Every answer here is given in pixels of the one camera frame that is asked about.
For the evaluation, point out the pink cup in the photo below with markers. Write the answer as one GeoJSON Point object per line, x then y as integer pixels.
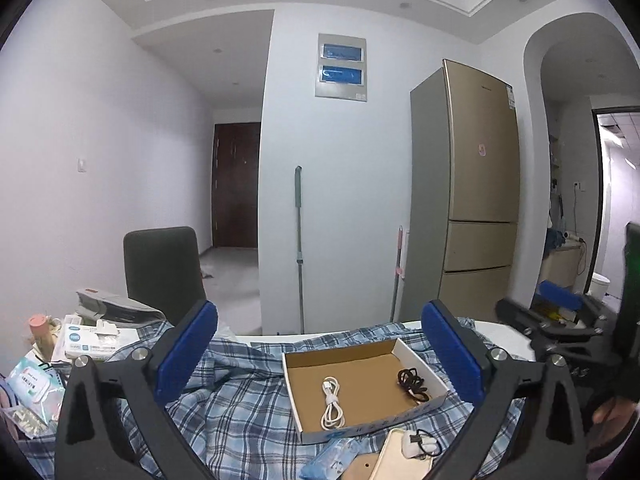
{"type": "Point", "coordinates": [41, 332]}

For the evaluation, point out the teal printed packet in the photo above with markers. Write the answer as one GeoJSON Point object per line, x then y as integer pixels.
{"type": "Point", "coordinates": [32, 382]}

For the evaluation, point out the white box with blue label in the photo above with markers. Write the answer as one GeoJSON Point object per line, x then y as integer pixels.
{"type": "Point", "coordinates": [82, 342]}

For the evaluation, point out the grey electrical panel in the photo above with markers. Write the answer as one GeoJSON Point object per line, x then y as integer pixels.
{"type": "Point", "coordinates": [341, 67]}

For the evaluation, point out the clear packet of small pieces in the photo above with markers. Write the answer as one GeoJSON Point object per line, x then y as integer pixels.
{"type": "Point", "coordinates": [27, 420]}

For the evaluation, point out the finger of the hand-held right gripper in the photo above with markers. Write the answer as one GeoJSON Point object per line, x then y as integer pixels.
{"type": "Point", "coordinates": [560, 294]}
{"type": "Point", "coordinates": [525, 317]}

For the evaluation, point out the grey pouch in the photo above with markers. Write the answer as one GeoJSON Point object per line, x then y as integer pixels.
{"type": "Point", "coordinates": [115, 305]}

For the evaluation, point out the dark grey chair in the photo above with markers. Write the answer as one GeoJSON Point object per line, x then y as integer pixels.
{"type": "Point", "coordinates": [160, 270]}

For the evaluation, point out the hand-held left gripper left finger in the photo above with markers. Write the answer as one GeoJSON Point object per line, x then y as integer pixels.
{"type": "Point", "coordinates": [186, 355]}

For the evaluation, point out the beige cabinet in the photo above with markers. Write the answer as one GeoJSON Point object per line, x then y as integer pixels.
{"type": "Point", "coordinates": [562, 267]}

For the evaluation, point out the shallow cardboard box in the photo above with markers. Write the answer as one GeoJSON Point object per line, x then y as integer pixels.
{"type": "Point", "coordinates": [350, 370]}

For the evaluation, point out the white hair dryer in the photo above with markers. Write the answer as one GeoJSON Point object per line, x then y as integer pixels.
{"type": "Point", "coordinates": [572, 236]}

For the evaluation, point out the beige phone case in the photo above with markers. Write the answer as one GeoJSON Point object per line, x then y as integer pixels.
{"type": "Point", "coordinates": [395, 455]}

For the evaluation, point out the blue tissue packet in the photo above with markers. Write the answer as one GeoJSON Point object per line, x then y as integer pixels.
{"type": "Point", "coordinates": [327, 460]}

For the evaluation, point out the dark wooden door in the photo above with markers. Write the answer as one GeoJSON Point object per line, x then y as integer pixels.
{"type": "Point", "coordinates": [235, 185]}

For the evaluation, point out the gold refrigerator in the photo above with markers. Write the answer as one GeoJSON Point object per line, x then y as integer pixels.
{"type": "Point", "coordinates": [480, 185]}

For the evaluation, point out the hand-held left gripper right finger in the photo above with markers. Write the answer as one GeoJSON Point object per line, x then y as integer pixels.
{"type": "Point", "coordinates": [454, 355]}

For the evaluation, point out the person's right hand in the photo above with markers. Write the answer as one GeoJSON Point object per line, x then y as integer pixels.
{"type": "Point", "coordinates": [616, 420]}

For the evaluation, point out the white bucket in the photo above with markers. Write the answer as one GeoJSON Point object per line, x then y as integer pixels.
{"type": "Point", "coordinates": [599, 284]}

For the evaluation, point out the blue plaid shirt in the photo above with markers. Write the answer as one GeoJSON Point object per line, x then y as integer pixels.
{"type": "Point", "coordinates": [240, 410]}

